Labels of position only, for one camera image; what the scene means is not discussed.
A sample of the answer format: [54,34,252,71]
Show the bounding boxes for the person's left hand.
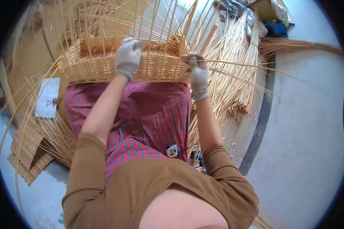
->
[115,37,145,81]

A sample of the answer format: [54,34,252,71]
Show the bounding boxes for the person's right hand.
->
[181,53,210,102]

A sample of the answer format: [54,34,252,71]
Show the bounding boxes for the person's right fingers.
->
[181,53,206,61]

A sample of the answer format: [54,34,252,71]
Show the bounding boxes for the person's left fingers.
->
[122,37,145,51]

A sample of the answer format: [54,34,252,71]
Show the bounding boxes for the unfinished woven wicker basket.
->
[54,0,221,86]

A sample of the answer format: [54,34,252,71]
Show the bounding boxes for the thin wicker weaving strands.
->
[183,56,291,78]

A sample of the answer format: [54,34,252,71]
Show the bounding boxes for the bundle of wicker rods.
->
[189,11,276,162]

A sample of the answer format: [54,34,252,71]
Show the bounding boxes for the pile of plastic bags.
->
[214,0,295,38]

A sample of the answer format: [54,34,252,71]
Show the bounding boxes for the person's legs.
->
[64,81,192,181]

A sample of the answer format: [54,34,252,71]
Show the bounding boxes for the blue cloth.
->
[263,19,289,38]

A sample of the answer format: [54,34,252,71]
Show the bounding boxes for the white round tape measure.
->
[166,144,179,159]

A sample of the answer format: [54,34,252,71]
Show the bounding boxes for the dark hand tool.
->
[189,151,206,170]

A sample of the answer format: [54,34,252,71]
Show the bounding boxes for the white paper sheet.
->
[35,77,61,119]

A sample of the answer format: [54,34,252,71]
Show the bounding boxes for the brown straw bundle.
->
[258,37,343,58]

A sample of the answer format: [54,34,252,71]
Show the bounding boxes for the brown floor mat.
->
[5,17,85,126]

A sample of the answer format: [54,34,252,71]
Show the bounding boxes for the fanned wicker stake panel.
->
[37,112,77,168]

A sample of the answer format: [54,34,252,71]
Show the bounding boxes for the person's body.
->
[62,133,260,229]

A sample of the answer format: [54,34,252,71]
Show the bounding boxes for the flat woven wicker panel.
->
[10,119,45,171]
[7,149,55,186]

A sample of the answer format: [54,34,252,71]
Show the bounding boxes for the black hose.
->
[239,54,276,177]

